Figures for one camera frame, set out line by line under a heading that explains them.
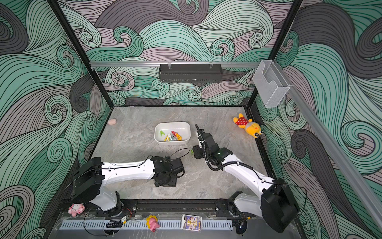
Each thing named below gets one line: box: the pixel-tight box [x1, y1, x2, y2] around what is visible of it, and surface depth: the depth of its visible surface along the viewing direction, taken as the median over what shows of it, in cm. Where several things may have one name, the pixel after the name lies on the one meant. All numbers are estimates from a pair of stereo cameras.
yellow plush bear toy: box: [232, 113, 263, 139], surface depth 102 cm
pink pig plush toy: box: [67, 203, 86, 217], surface depth 72 cm
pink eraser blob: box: [107, 118, 117, 125], surface depth 112 cm
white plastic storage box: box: [154, 121, 191, 145], surface depth 103 cm
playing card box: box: [181, 214, 203, 233], surface depth 70 cm
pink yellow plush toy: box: [145, 214, 160, 233], surface depth 69 cm
